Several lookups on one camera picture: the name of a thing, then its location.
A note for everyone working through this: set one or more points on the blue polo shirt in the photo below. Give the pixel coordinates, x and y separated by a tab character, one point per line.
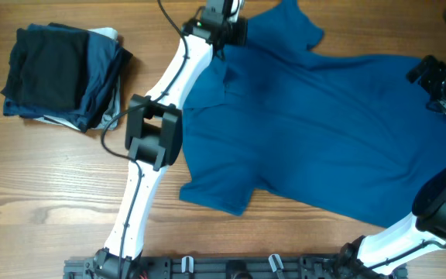
350	135

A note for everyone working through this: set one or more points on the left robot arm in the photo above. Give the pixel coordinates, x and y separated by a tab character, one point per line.
154	133

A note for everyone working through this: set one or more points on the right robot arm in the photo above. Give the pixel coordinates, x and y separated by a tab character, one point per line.
424	229

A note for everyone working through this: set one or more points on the navy folded garment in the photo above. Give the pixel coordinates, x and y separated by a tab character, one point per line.
65	75

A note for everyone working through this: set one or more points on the black folded garment on top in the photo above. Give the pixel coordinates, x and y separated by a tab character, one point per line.
47	68

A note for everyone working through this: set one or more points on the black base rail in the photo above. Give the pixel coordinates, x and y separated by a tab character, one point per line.
304	267

